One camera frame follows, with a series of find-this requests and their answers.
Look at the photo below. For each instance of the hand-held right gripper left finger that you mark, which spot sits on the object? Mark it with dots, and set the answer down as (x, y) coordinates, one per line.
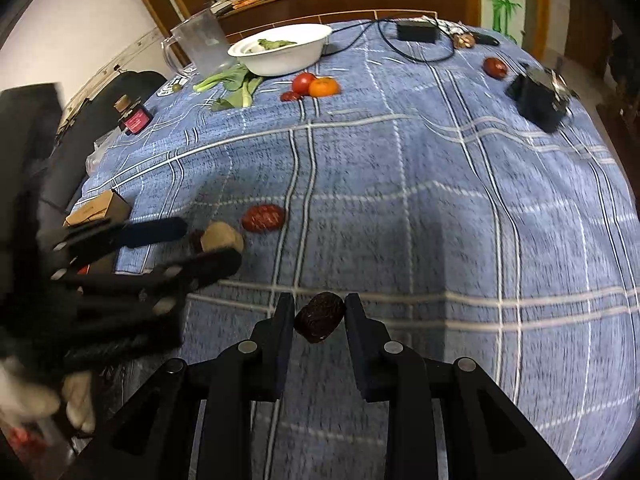
(281, 345)

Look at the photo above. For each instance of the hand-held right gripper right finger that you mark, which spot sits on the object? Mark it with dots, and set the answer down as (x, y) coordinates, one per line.
(356, 345)

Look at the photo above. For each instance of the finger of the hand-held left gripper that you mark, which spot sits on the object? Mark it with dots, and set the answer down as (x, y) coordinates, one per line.
(150, 230)
(210, 265)

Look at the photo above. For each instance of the dark dried date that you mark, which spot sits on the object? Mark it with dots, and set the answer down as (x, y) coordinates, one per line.
(320, 317)
(196, 242)

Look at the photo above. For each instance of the cardboard box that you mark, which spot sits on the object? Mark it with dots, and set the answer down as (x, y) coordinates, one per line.
(107, 205)

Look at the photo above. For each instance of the person's left hand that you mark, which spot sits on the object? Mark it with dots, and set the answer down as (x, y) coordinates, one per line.
(80, 400)

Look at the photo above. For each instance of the large red date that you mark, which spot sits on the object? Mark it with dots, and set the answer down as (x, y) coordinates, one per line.
(263, 217)

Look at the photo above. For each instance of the clear plastic bag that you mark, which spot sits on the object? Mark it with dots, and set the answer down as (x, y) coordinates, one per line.
(100, 152)

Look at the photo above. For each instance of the brown bottle pink label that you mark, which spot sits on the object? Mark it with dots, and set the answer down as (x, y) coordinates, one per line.
(134, 119)

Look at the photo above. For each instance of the green bok choy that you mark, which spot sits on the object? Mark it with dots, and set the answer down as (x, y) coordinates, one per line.
(240, 85)

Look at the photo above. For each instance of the blue plaid tablecloth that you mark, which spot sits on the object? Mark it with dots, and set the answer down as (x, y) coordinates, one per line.
(425, 185)

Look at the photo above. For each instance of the small red date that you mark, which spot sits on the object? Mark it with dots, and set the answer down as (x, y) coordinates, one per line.
(290, 95)

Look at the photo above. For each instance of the clear plastic pitcher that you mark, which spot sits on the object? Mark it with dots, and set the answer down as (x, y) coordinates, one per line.
(202, 40)

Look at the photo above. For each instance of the small red tomato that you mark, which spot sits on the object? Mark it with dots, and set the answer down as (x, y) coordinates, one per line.
(302, 82)

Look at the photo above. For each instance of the orange tangerine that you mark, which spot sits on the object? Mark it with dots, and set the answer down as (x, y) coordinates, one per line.
(325, 87)

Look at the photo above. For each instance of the white bowl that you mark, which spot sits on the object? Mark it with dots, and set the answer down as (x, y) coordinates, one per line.
(285, 62)

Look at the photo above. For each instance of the green leaves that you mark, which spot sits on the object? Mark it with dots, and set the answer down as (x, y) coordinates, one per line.
(275, 44)

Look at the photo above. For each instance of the wooden cabinet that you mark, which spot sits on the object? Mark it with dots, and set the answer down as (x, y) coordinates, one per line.
(350, 2)

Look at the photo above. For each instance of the black boxy device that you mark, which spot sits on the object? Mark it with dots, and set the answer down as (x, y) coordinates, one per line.
(537, 97)

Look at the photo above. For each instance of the bamboo wall poster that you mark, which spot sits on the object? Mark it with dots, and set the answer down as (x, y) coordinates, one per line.
(506, 0)

